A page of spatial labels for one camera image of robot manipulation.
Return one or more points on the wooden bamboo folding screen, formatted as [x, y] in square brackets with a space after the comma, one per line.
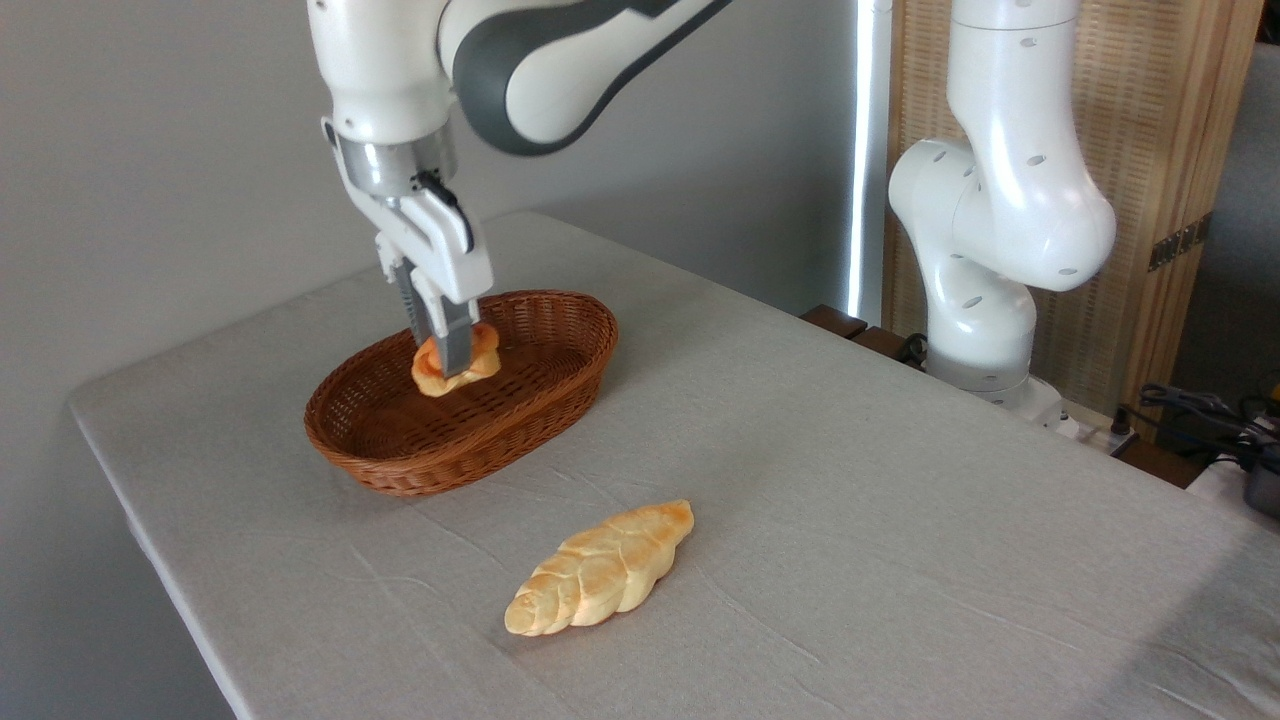
[1150, 120]

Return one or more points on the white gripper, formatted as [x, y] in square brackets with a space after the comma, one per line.
[445, 250]

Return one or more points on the orange bread roll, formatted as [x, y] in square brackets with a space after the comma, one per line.
[486, 358]

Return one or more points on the brown wicker basket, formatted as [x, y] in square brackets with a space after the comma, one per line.
[560, 340]

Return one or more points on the metal screen hinge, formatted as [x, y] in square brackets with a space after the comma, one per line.
[1180, 242]

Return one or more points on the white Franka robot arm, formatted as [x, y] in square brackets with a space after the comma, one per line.
[1000, 200]

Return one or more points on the pale braided bread loaf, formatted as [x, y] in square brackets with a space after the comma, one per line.
[600, 570]

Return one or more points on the grey tablecloth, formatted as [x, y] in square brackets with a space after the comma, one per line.
[900, 550]

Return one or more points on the white vertical post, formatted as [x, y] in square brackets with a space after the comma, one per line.
[868, 150]

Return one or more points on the white power strip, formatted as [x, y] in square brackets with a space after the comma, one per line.
[1095, 430]

